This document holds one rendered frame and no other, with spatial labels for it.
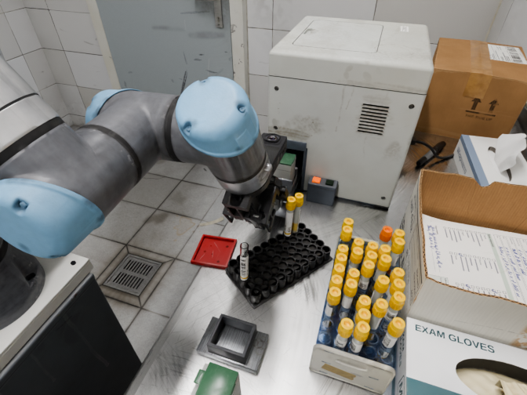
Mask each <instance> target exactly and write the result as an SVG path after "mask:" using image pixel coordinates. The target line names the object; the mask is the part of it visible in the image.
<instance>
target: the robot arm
mask: <svg viewBox="0 0 527 395"><path fill-rule="evenodd" d="M286 149H287V136H280V135H278V134H275V133H265V132H264V133H263V134H262V135H261V132H260V125H259V120H258V117H257V114H256V112H255V110H254V108H253V106H252V105H251V103H250V102H249V98H248V96H247V94H246V92H245V90H244V89H243V88H242V87H241V86H240V85H239V84H238V83H236V82H234V81H232V80H231V79H229V78H224V77H208V79H206V80H203V81H201V82H200V81H196V82H194V83H192V84H191V85H189V86H188V87H187V88H186V89H185V90H184V91H183V92H182V94H181V95H173V94H165V93H156V92H142V91H140V90H137V89H120V90H117V89H108V90H104V91H102V92H99V93H97V94H96V95H95V96H94V97H93V98H92V103H91V104H90V106H89V107H87V110H86V113H85V125H83V126H82V127H80V128H79V129H77V130H75V131H74V130H73V129H72V128H71V127H70V126H69V125H68V124H66V123H65V122H64V121H63V120H62V119H61V118H60V116H59V115H58V113H57V112H55V111H54V109H52V108H51V106H50V105H48V104H47V102H45V101H44V100H43V98H41V97H40V95H39V94H37V93H36V91H34V90H33V89H32V87H30V86H29V84H28V83H27V82H26V81H25V80H24V79H23V78H22V77H21V76H20V75H19V74H18V73H17V72H16V71H15V70H14V69H13V68H12V67H11V66H10V65H9V64H8V63H7V62H6V61H5V58H4V56H3V55H2V51H1V50H0V330H2V329H3V328H5V327H7V326H9V325H10V324H12V323H13V322H14V321H16V320H17V319H19V318H20V317H21V316H22V315H24V314H25V313H26V312H27V311H28V310H29V309H30V308H31V307H32V305H33V304H34V303H35V301H36V300H37V299H38V297H39V296H40V294H41V292H42V289H43V287H44V284H45V271H44V269H43V267H42V265H41V264H40V262H39V261H38V260H37V259H36V258H35V256H37V257H41V258H46V259H54V258H59V257H61V256H66V255H68V254H69V253H71V252H72V251H73V250H74V249H75V248H76V247H77V246H78V245H79V244H80V243H81V242H82V241H83V240H84V239H85V238H86V237H87V236H88V235H89V234H90V233H91V232H92V231H93V230H95V229H97V228H99V227H100V226H101V225H102V224H103V222H104V219H105V218H106V217H107V215H108V214H109V213H110V212H111V211H112V210H113V209H114V208H115V207H116V206H117V204H118V203H119V202H120V201H121V200H122V199H123V198H124V197H125V196H126V195H127V194H128V192H130V191H131V189H133V188H134V187H135V185H137V184H138V183H139V182H140V181H141V180H142V178H143V177H144V176H145V175H146V174H147V173H148V172H149V171H150V170H151V169H152V167H153V166H154V165H155V164H156V163H157V162H158V161H160V160H167V161H176V162H183V163H192V164H198V165H205V166H207V167H208V168H209V170H210V171H211V173H212V174H213V175H214V177H215V178H216V180H217V181H218V183H219V184H220V185H221V186H222V188H224V189H225V190H226V192H225V195H224V199H223V201H222V204H223V205H224V210H223V213H222V214H223V215H224V216H225V217H226V218H227V219H228V220H229V222H230V223H233V220H234V218H235V219H239V220H242V221H244V220H245V221H246V222H248V223H249V224H252V225H254V227H255V228H259V229H262V230H265V228H267V230H268V232H269V233H270V232H271V228H272V225H273V222H274V216H275V213H276V211H278V210H279V209H280V208H281V206H282V202H283V201H287V198H288V196H289V192H288V190H287V187H286V186H282V181H281V180H280V179H279V178H278V177H277V176H273V175H274V172H275V170H276V168H277V167H278V165H279V163H280V161H281V159H282V157H283V156H284V154H285V152H286ZM229 216H230V217H229Z"/></svg>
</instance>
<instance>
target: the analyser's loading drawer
mask: <svg viewBox="0 0 527 395"><path fill-rule="evenodd" d="M286 153H290V154H296V153H291V152H287V151H286ZM302 168H303V154H296V166H295V176H294V180H293V181H292V180H287V179H281V178H279V179H280V180H281V181H282V186H286V187H287V190H288V192H289V197H291V196H292V197H293V195H294V193H295V190H296V188H297V185H298V183H299V181H300V178H301V176H302ZM285 206H286V201H283V202H282V206H281V208H280V209H279V210H278V211H276V213H275V215H276V216H280V217H283V218H285V216H286V207H285Z"/></svg>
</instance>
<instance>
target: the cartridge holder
mask: <svg viewBox="0 0 527 395"><path fill-rule="evenodd" d="M268 336H269V335H268V334H266V333H263V332H259V331H257V330H256V324H253V323H250V322H248V321H243V320H240V319H238V318H235V317H231V316H228V315H225V314H221V315H220V317H219V318H217V317H212V319H211V321H210V322H209V325H208V327H207V329H206V330H205V333H204V335H203V336H202V339H201V341H200V343H199V344H198V347H197V349H196V350H197V353H198V354H201V355H203V356H206V357H209V358H212V359H214V360H217V361H220V362H223V363H225V364H229V365H231V366H234V367H236V368H240V369H242V370H245V371H249V372H251V373H253V374H256V373H257V371H258V368H259V366H260V362H261V359H262V356H263V355H264V351H265V348H266V345H267V341H268Z"/></svg>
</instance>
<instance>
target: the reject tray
mask: <svg viewBox="0 0 527 395"><path fill-rule="evenodd" d="M236 244H237V239H233V238H228V237H218V236H213V235H208V234H203V235H202V238H201V240H200V241H199V243H198V247H197V248H196V250H195V252H194V255H193V256H192V259H191V264H194V265H199V266H208V267H213V268H218V269H223V270H225V269H226V268H228V261H229V260H230V259H231V257H232V255H233V252H234V249H235V246H236Z"/></svg>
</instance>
